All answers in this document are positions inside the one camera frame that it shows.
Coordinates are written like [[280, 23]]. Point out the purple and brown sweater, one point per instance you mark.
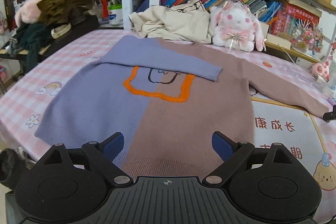
[[183, 113]]

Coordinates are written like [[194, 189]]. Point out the small pink plush pig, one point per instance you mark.
[[320, 69]]

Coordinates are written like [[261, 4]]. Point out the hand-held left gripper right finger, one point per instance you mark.
[[223, 146]]

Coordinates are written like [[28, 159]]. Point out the colourful flower bouquet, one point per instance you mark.
[[305, 35]]

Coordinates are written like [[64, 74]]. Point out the olive green garment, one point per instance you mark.
[[63, 6]]

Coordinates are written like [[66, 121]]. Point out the pink fluffy plush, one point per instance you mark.
[[25, 12]]

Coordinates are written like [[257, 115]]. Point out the white plush rabbit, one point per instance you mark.
[[236, 22]]

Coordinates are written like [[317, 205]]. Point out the bundle of pens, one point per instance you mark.
[[114, 0]]

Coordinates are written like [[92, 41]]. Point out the black side table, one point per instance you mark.
[[78, 27]]

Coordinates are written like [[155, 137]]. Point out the white wristwatch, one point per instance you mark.
[[60, 31]]

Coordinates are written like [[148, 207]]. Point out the dark green garment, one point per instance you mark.
[[34, 37]]

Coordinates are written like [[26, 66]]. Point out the cream garment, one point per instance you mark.
[[178, 22]]

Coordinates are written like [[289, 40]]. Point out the white pen jar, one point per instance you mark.
[[115, 15]]

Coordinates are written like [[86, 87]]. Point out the red boxed book set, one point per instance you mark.
[[296, 16]]

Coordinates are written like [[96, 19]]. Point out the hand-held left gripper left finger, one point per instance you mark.
[[114, 146]]

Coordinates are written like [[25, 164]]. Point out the cream flat box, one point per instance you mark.
[[278, 43]]

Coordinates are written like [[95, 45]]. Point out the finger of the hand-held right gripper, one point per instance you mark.
[[331, 116]]

